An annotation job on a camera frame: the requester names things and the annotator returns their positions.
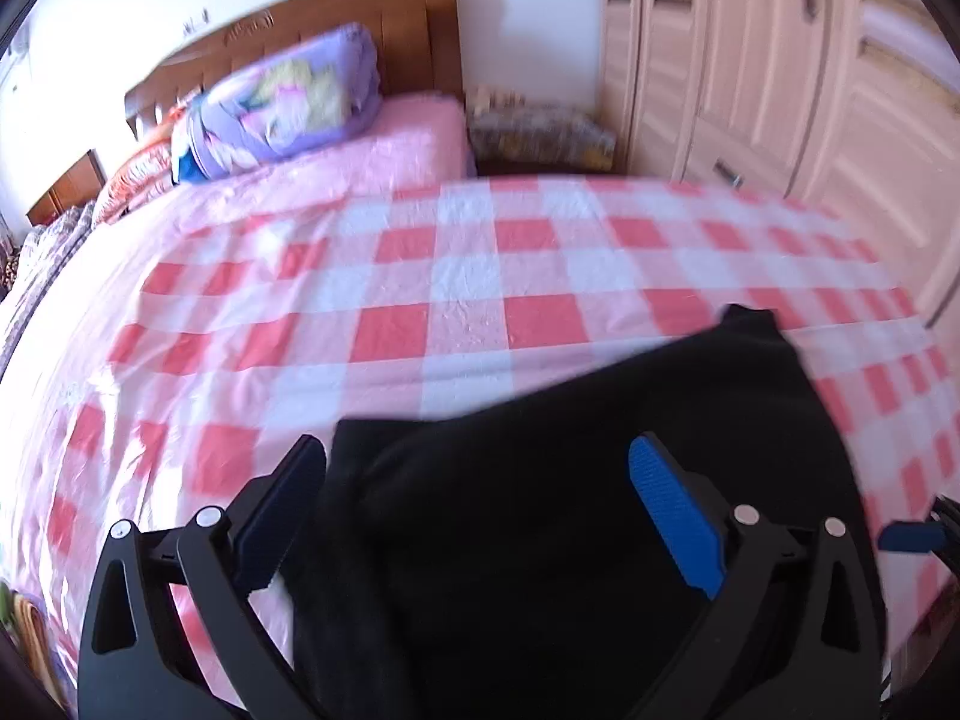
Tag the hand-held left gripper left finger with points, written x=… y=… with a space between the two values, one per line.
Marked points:
x=281 y=499

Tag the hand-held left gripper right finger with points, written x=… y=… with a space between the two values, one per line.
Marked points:
x=675 y=510

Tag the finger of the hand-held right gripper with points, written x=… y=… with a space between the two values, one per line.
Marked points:
x=911 y=538

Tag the black pants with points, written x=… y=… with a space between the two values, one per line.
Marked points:
x=525 y=540

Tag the pink checked bed sheet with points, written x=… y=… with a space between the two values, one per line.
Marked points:
x=465 y=292

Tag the floral quilt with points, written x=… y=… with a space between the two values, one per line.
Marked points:
x=37 y=270

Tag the orange patterned pillow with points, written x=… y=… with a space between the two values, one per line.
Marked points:
x=135 y=172

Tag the small wooden headboard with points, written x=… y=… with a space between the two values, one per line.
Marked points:
x=71 y=184

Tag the purple cartoon pillow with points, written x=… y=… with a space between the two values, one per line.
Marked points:
x=285 y=105

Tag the cluttered nightstand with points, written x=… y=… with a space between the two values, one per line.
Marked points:
x=540 y=135

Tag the beige wardrobe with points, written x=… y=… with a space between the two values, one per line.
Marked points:
x=787 y=75

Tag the large wooden headboard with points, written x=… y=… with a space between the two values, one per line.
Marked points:
x=405 y=22

